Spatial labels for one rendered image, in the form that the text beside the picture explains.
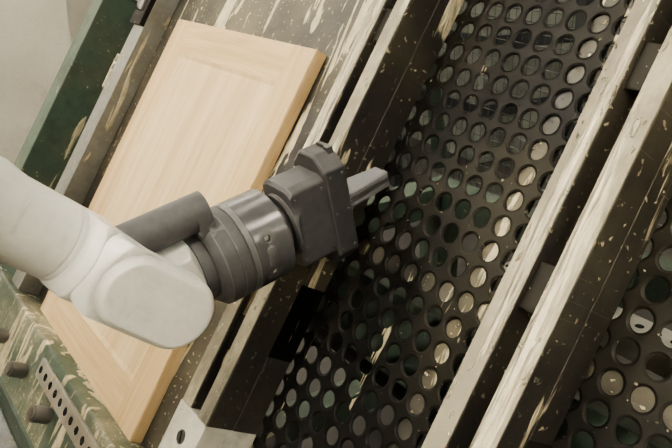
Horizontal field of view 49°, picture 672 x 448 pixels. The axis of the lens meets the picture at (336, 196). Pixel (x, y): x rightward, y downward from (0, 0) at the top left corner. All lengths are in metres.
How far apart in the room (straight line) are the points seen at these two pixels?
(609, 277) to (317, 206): 0.27
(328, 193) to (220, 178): 0.36
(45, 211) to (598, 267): 0.41
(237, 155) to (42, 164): 0.71
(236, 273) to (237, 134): 0.42
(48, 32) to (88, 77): 3.31
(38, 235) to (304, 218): 0.24
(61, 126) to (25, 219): 1.08
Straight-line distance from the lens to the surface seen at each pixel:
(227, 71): 1.13
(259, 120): 1.00
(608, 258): 0.58
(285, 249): 0.66
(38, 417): 1.17
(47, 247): 0.58
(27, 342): 1.33
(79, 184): 1.42
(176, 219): 0.63
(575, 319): 0.57
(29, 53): 4.94
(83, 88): 1.64
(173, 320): 0.62
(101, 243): 0.58
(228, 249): 0.64
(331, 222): 0.71
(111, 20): 1.64
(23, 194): 0.57
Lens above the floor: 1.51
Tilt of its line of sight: 20 degrees down
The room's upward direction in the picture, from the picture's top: straight up
